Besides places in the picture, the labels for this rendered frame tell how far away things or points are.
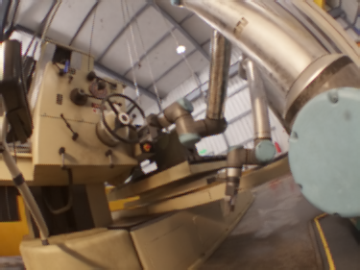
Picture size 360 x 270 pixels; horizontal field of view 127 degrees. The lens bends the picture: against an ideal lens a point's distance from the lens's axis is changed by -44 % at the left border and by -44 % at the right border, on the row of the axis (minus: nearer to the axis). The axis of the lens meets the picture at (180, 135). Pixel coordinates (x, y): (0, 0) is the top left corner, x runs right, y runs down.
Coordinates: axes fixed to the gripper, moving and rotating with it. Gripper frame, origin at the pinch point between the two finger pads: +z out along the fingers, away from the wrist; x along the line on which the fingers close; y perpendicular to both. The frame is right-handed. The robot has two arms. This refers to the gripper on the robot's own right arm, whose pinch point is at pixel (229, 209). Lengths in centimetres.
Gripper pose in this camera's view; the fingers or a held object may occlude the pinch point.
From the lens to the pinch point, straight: 88.1
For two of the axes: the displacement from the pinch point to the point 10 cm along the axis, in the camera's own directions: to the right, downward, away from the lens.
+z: -1.1, 9.6, -2.5
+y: 8.7, -0.2, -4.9
